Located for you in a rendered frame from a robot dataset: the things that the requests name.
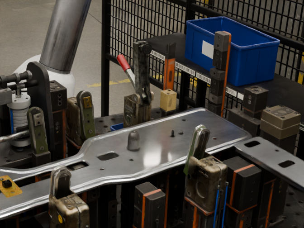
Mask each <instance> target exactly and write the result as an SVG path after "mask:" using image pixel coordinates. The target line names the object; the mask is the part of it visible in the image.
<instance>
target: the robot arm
mask: <svg viewBox="0 0 304 228"><path fill-rule="evenodd" d="M90 4H91V0H56V3H55V6H54V10H53V13H52V17H51V21H50V24H49V27H48V31H47V35H46V38H45V42H44V46H43V49H42V53H41V54H40V55H36V56H34V57H32V58H30V59H28V60H26V61H25V62H24V63H23V64H22V65H21V66H20V67H18V68H17V69H16V70H15V71H14V72H13V73H16V72H17V73H23V72H24V71H26V68H27V64H28V63H29V62H34V61H37V62H39V63H40V64H42V65H43V66H44V67H45V68H46V69H47V71H48V74H49V79H50V81H52V80H56V81H57V82H58V83H60V84H61V85H63V86H64V87H66V88H67V98H70V97H73V96H74V90H75V85H76V80H75V78H74V76H73V74H72V72H71V68H72V64H73V61H74V58H75V55H76V51H77V48H78V44H79V41H80V38H81V34H82V31H83V28H84V24H85V21H86V17H87V14H88V11H89V7H90Z"/></svg>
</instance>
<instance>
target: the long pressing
mask: <svg viewBox="0 0 304 228"><path fill-rule="evenodd" d="M183 120H185V121H183ZM201 124H202V125H204V126H205V127H206V128H207V129H209V131H210V135H209V139H208V142H207V144H206V150H205V152H207V153H209V154H210V155H215V154H218V153H221V152H224V151H226V150H229V149H232V148H235V147H234V144H236V143H239V142H242V141H245V140H248V139H251V138H252V135H251V134H250V133H249V132H248V131H246V130H244V129H242V128H240V127H239V126H237V125H235V124H233V123H231V122H229V121H227V120H226V119H224V118H222V117H220V116H219V115H217V114H215V113H213V112H211V111H209V110H208V109H206V108H202V107H201V108H194V109H190V110H187V111H183V112H180V113H176V114H172V115H169V116H165V117H162V118H158V119H154V120H151V121H147V122H144V123H140V124H136V125H133V126H130V127H126V128H122V129H119V130H115V131H112V132H108V133H104V134H101V135H97V136H94V137H91V138H88V139H87V140H85V141H84V143H83V145H82V146H81V148H80V150H79V152H78V153H77V154H76V155H74V156H71V157H67V158H63V159H61V160H57V161H53V162H50V163H47V164H43V165H40V166H36V167H33V168H29V169H16V168H9V167H1V166H0V177H1V176H5V175H8V176H9V177H10V178H11V179H12V180H13V182H16V181H20V180H23V179H26V178H30V177H32V176H36V175H40V174H42V173H46V172H49V171H53V169H54V168H56V167H57V166H60V165H64V166H69V165H72V164H76V163H79V162H85V163H87V164H88V166H86V167H83V168H80V169H77V170H74V171H70V173H71V178H70V180H71V186H70V189H72V190H73V191H74V192H75V193H76V194H80V193H83V192H86V191H89V190H92V189H95V188H98V187H101V186H104V185H111V184H122V183H132V182H136V181H140V180H143V179H146V178H149V177H151V176H154V175H157V174H160V173H163V172H166V171H169V170H172V169H175V168H177V167H180V166H183V165H185V160H186V157H187V153H188V150H189V146H190V142H191V138H192V134H193V131H194V129H195V128H196V127H197V126H199V125H201ZM133 130H134V131H137V132H138V133H139V136H140V149H139V150H138V151H130V150H128V149H127V145H128V135H129V133H130V132H131V131H133ZM172 130H174V137H171V131H172ZM180 131H182V132H183V134H179V133H180ZM213 138H216V139H213ZM108 153H115V154H116V155H117V156H118V157H116V158H112V159H109V160H106V161H101V160H100V159H98V157H99V156H102V155H105V154H108ZM130 159H133V161H130ZM100 169H104V170H100ZM50 179H51V178H48V179H45V180H41V181H38V182H35V183H32V184H29V185H25V186H22V187H19V188H20V189H21V190H22V193H21V194H19V195H15V196H12V197H9V198H7V197H5V196H4V194H3V193H0V221H1V220H3V219H7V218H10V217H12V216H15V215H18V214H21V213H24V212H27V211H30V210H33V209H36V208H39V207H42V206H45V205H47V204H49V190H50Z"/></svg>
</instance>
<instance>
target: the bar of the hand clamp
mask: <svg viewBox="0 0 304 228"><path fill-rule="evenodd" d="M151 52H152V46H151V44H148V43H147V42H145V41H139V42H133V60H134V76H135V91H136V93H138V94H139V95H140V99H141V100H140V105H142V104H143V100H142V88H144V92H145V94H146V95H147V98H146V99H145V100H144V101H145V102H148V103H150V102H151V97H150V79H149V61H148V55H149V54H150V53H151Z"/></svg>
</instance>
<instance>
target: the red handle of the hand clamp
mask: <svg viewBox="0 0 304 228"><path fill-rule="evenodd" d="M117 60H118V62H119V64H120V65H121V67H122V69H123V71H124V72H125V73H126V75H127V76H128V78H129V80H130V81H131V83H132V85H133V87H134V88H135V76H134V74H133V72H132V70H131V67H130V66H129V64H128V62H127V61H126V59H125V57H124V56H123V55H121V54H119V55H118V56H117ZM146 98H147V95H146V94H145V92H144V91H143V89H142V100H145V99H146Z"/></svg>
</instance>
